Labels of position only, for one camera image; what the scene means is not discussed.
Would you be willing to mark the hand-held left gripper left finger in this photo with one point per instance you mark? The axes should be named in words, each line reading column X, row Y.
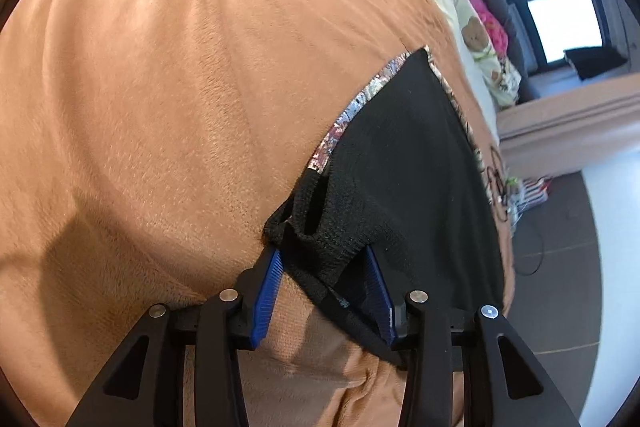
column 265, row 302

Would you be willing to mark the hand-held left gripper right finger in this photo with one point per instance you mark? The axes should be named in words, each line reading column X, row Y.
column 380, row 302

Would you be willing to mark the black pants with patterned lining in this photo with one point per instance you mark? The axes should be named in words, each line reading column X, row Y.
column 410, row 147

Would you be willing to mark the striped bag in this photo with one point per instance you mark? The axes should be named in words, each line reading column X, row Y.
column 537, row 194

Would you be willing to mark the brown fleece blanket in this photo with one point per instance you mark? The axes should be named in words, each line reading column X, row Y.
column 150, row 82

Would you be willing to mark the beige window bench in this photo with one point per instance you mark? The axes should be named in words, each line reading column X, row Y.
column 575, row 122

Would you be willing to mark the teddy bear print pillow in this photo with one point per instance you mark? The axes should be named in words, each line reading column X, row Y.
column 480, row 37

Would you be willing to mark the pink cloth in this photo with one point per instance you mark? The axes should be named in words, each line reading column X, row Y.
column 492, row 27

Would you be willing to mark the black cushion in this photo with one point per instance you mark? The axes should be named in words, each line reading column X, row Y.
column 595, row 59

